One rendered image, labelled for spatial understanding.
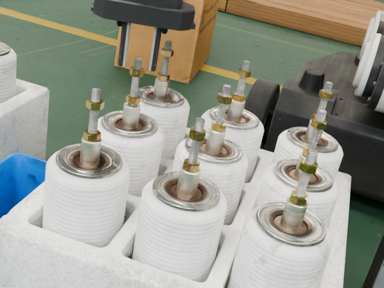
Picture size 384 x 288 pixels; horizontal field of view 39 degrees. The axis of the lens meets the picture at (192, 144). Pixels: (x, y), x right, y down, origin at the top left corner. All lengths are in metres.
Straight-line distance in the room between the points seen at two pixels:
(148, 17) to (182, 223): 0.24
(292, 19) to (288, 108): 1.51
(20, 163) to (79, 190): 0.33
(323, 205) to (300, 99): 0.46
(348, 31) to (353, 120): 1.48
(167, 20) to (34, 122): 0.41
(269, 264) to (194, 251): 0.08
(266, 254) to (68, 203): 0.22
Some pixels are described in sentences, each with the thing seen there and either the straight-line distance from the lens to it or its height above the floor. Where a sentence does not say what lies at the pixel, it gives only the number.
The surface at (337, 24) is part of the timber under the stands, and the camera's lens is 2.56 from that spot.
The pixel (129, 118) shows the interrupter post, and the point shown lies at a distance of 0.71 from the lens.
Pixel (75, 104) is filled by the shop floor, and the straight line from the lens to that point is 1.39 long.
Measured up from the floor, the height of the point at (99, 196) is 0.23.
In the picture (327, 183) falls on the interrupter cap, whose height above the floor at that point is 0.25.
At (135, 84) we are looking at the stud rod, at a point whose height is 0.31.
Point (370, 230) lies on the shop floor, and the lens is 1.14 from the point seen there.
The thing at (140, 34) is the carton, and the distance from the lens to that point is 1.63.
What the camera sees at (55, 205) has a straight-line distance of 0.63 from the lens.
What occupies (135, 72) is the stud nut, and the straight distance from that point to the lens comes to 0.69.
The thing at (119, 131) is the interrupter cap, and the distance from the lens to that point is 0.70.
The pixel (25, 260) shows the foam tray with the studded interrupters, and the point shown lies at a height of 0.15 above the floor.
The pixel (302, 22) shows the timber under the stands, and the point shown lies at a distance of 2.57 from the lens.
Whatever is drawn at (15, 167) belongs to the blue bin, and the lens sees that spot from 0.92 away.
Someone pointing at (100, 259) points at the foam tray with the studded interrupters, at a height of 0.18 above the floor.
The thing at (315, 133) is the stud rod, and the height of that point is 0.31.
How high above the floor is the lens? 0.57
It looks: 26 degrees down
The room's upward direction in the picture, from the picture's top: 11 degrees clockwise
